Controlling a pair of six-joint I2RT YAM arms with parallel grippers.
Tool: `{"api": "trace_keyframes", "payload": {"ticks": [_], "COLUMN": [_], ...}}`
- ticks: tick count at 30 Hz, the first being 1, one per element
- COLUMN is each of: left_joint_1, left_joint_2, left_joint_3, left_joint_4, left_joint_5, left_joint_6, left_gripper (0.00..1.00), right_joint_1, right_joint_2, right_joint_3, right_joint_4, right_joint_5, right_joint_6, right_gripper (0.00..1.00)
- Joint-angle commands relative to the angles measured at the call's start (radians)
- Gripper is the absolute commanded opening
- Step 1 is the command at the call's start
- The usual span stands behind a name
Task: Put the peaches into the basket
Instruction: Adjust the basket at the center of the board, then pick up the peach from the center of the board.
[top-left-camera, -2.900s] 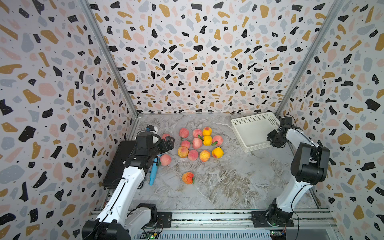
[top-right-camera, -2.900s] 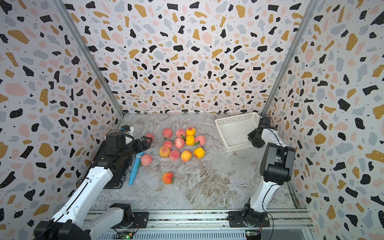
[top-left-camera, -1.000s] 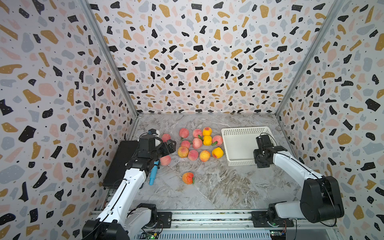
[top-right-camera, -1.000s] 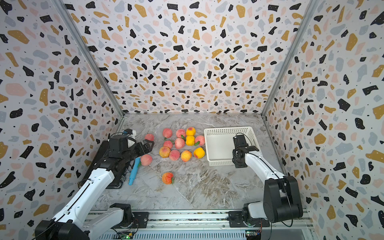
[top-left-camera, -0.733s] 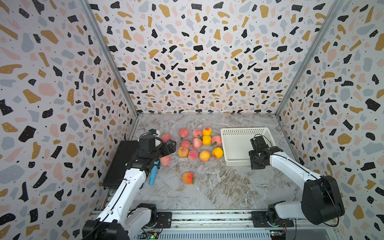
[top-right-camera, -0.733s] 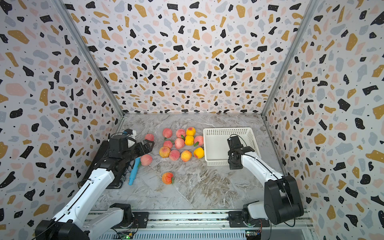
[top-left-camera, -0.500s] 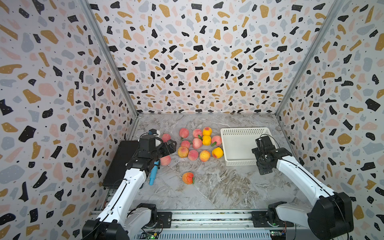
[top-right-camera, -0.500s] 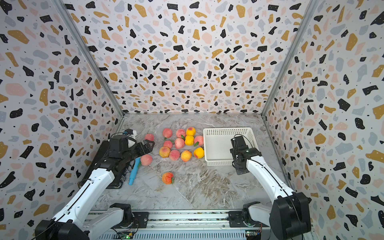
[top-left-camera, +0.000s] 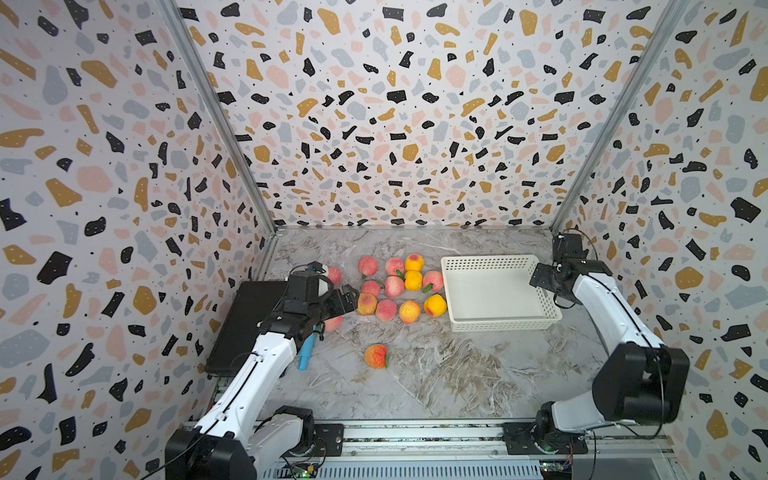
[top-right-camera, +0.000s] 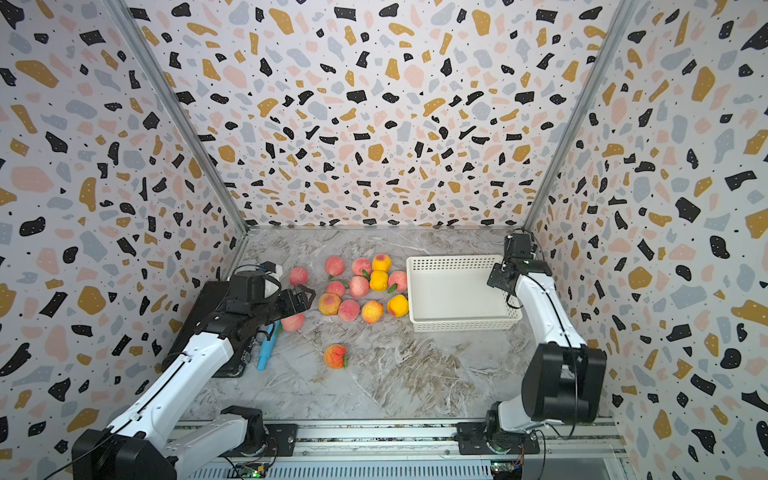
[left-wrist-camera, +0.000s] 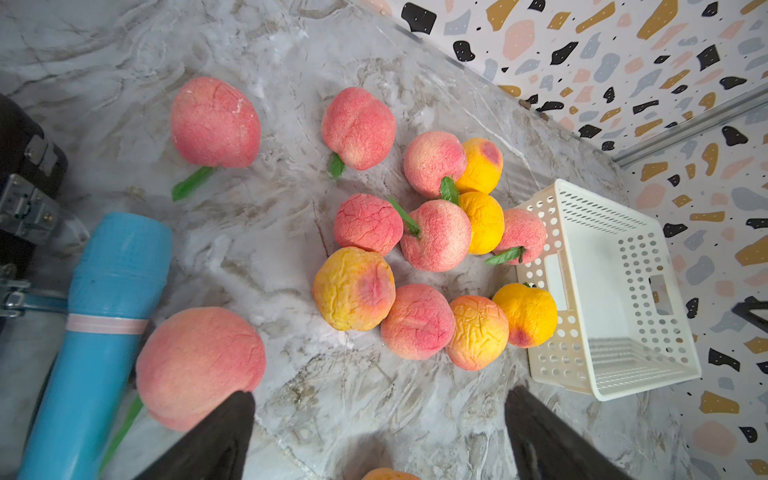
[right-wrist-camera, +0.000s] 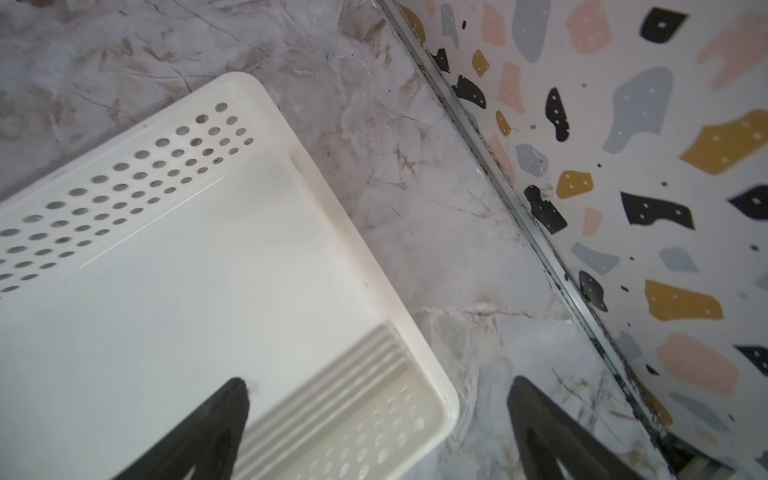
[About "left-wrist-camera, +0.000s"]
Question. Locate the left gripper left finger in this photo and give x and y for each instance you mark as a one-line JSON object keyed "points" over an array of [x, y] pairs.
{"points": [[216, 448]]}

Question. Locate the white perforated plastic basket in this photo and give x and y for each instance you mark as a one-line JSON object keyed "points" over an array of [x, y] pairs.
{"points": [[621, 326]]}

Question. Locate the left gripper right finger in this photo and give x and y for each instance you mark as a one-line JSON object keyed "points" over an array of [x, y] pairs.
{"points": [[545, 447]]}

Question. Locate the right aluminium corner post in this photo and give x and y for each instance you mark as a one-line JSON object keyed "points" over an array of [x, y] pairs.
{"points": [[716, 116]]}

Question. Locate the yellow peach back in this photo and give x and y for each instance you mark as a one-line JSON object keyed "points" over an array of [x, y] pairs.
{"points": [[484, 167]]}

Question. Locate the black case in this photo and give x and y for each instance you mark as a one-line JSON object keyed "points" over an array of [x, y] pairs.
{"points": [[32, 171]]}

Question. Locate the orange pink peach front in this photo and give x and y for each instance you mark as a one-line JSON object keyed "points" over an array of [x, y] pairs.
{"points": [[481, 333]]}

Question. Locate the blue cylindrical tube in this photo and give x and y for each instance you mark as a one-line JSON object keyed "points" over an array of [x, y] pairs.
{"points": [[114, 292]]}

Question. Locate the orange red lone peach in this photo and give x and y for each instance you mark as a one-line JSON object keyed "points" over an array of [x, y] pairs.
{"points": [[388, 474]]}

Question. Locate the yellow pink peach front left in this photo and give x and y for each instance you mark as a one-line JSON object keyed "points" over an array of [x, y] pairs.
{"points": [[354, 289]]}

